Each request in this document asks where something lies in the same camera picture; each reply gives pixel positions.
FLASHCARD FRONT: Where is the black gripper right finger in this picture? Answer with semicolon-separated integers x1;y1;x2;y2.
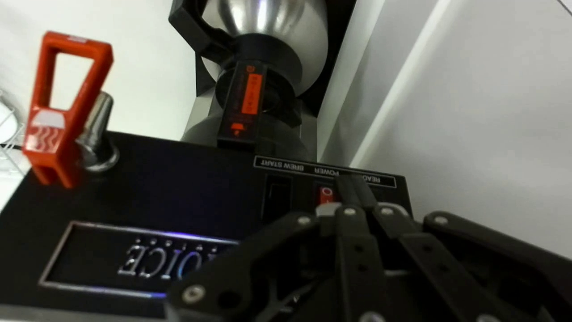
356;178;572;322

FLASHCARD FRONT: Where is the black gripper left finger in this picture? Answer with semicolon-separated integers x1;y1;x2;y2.
163;178;385;322

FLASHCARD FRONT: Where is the red lit power switch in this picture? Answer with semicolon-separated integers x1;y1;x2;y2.
313;185;342;210

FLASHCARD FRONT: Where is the black steel coffee maker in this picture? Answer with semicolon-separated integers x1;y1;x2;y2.
0;0;415;322

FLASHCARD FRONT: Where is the metal hot water spout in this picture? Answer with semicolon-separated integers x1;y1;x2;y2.
76;90;122;176

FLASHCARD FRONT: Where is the red hot water tap handle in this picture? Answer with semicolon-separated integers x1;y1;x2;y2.
22;31;117;192

